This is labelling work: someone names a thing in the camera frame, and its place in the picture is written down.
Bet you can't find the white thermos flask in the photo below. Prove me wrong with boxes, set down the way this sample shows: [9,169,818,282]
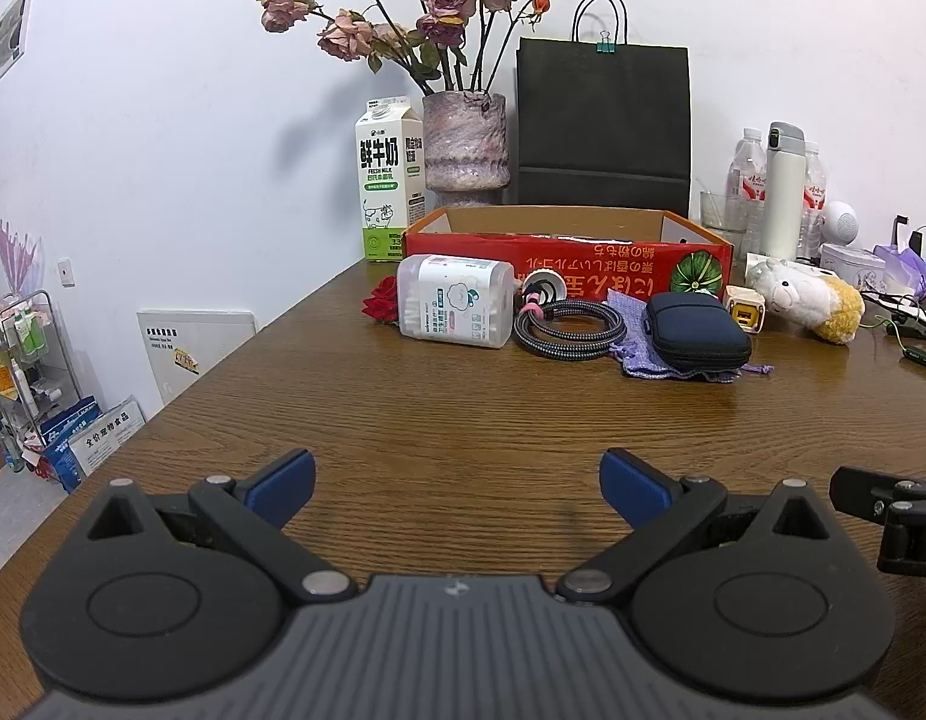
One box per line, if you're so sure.
[759,121,807,262]

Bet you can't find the pink marbled vase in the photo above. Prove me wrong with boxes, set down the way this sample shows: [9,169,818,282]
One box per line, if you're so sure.
[421,92,513,209]

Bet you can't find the navy zip case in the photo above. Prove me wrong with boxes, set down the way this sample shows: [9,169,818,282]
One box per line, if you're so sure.
[646,292,754,374]

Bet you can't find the white yellow charger cube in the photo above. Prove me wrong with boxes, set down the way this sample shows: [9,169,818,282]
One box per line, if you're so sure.
[725,286,768,335]

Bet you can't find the clear water bottle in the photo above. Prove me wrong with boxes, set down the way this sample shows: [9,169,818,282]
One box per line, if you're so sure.
[725,127,768,257]
[800,139,831,263]

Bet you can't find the metal wire rack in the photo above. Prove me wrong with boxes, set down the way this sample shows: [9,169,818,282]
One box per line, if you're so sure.
[0,289,83,470]

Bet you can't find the white wall panel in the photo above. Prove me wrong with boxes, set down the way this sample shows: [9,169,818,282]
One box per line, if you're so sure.
[136,309,260,410]

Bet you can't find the green thin cable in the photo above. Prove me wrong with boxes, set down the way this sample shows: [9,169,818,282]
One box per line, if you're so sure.
[862,309,926,365]

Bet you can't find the black stand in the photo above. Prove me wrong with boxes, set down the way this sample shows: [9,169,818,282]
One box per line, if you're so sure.
[892,215,926,256]

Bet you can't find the red fabric rose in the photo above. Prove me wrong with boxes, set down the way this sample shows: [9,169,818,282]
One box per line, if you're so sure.
[361,275,401,328]

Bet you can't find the wall poster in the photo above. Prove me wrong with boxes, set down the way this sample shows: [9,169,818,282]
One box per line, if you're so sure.
[0,0,36,86]

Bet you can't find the white round tape roll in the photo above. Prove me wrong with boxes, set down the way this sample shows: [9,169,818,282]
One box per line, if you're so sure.
[517,268,567,308]

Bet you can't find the purple drawstring pouch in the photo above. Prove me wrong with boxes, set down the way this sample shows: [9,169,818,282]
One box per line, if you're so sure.
[605,291,775,385]

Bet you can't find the white round tin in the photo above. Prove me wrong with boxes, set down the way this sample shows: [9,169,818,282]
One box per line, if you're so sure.
[818,242,888,290]

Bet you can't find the red cardboard box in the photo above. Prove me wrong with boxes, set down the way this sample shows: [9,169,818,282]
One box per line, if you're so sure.
[401,205,734,302]

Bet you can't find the dried rose bouquet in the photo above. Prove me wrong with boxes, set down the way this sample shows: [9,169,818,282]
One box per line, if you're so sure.
[254,0,552,93]

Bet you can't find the clear cotton swab box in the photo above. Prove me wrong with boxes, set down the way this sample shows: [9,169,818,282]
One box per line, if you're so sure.
[395,253,516,350]

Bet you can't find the white sheep plush toy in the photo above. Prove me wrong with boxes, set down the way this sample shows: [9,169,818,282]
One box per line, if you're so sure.
[745,256,867,346]

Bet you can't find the clear glass cup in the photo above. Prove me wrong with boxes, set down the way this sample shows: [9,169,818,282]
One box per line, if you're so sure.
[700,189,743,233]

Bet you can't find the purple gift bag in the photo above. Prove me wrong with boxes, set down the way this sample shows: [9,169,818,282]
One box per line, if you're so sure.
[874,243,926,299]

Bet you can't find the blue white boxes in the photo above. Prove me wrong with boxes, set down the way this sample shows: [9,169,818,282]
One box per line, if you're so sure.
[38,395,148,494]

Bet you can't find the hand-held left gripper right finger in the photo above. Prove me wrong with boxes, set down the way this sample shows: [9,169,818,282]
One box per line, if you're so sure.
[556,447,835,605]

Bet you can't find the braided cable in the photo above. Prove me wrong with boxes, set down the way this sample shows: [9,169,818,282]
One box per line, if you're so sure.
[512,298,630,359]

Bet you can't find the purple wall decal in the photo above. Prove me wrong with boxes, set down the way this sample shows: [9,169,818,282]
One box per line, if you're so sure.
[0,199,45,302]

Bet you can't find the white green milk carton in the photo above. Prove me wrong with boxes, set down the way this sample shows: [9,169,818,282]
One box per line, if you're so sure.
[355,96,426,263]

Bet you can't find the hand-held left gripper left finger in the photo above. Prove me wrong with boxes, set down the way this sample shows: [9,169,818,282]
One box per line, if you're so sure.
[83,448,359,605]

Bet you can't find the black paper bag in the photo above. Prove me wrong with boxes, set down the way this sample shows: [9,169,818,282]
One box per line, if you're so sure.
[514,0,693,224]

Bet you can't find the wooden desktop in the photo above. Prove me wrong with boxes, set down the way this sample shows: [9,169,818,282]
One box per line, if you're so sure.
[0,206,926,720]

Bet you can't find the white round speaker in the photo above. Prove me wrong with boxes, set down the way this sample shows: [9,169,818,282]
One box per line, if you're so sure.
[821,200,860,245]

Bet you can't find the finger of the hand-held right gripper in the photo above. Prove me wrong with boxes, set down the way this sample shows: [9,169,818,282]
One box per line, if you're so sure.
[829,465,926,578]

